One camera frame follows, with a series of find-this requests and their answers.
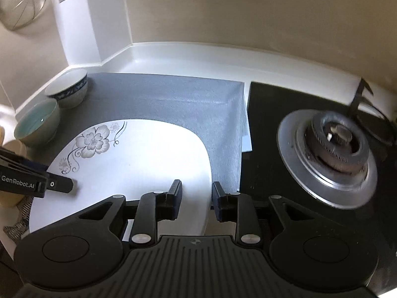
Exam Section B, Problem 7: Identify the blue and white patterned bowl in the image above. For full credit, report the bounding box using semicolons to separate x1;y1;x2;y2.
44;69;89;109

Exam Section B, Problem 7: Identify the grey woven mat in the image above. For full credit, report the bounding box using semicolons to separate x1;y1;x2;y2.
50;72;253;193

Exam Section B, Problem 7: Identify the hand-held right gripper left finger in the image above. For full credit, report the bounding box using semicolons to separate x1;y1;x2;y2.
77;179;183;250

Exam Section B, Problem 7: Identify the wooden cutting board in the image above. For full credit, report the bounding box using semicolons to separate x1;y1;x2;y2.
0;127;29;207

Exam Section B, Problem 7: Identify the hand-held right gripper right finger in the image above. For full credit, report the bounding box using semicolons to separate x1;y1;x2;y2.
211;182;323;250

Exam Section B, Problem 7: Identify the patterned woven cloth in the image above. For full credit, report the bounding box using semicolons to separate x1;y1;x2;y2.
3;199;32;246

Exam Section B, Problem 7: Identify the metal wire strainer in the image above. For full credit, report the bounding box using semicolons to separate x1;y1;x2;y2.
0;0;48;31

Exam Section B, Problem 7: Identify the black pot support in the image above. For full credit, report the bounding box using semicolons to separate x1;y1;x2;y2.
349;77;397;162

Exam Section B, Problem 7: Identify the black glass gas stove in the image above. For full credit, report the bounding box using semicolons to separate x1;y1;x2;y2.
239;81;397;297

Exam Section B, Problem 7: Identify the pale green bowl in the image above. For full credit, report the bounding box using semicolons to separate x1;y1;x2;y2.
13;99;61;149

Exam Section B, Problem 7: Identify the white floral plate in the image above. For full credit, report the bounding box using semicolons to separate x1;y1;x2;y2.
29;118;213;243

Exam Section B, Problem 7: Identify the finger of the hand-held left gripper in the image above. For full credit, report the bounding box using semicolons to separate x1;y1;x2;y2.
46;171;74;193

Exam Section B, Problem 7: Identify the silver gas burner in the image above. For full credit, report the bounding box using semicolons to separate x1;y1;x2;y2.
277;109;378;208

